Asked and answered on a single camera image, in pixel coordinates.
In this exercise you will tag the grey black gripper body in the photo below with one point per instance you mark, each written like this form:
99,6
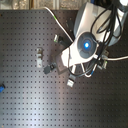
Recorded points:
57,64

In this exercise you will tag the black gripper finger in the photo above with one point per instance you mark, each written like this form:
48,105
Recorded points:
49,68

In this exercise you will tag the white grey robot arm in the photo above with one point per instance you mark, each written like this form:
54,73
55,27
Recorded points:
95,29

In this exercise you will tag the silver connector block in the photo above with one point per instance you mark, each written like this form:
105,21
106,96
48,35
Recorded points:
70,82

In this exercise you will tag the black perforated breadboard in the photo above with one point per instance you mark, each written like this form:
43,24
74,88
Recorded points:
32,99

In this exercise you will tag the black metal clip fixture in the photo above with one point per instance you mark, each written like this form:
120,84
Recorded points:
59,39

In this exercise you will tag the silver cable clip fixture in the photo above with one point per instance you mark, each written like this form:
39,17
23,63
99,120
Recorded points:
39,56

